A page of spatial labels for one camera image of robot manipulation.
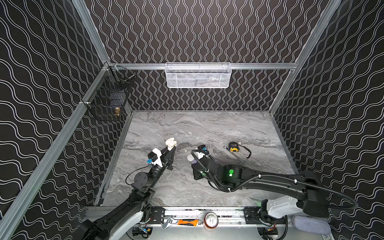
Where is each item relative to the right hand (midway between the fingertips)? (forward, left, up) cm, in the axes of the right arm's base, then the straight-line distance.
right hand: (192, 166), depth 74 cm
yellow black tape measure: (+21, -26, -15) cm, 37 cm away
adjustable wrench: (-21, +12, -15) cm, 28 cm away
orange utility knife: (-21, +1, -15) cm, 26 cm away
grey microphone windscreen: (-21, -56, -15) cm, 61 cm away
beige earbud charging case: (+6, +10, +12) cm, 17 cm away
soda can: (-22, -9, -5) cm, 24 cm away
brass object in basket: (+26, +42, +13) cm, 51 cm away
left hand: (+4, +7, +11) cm, 14 cm away
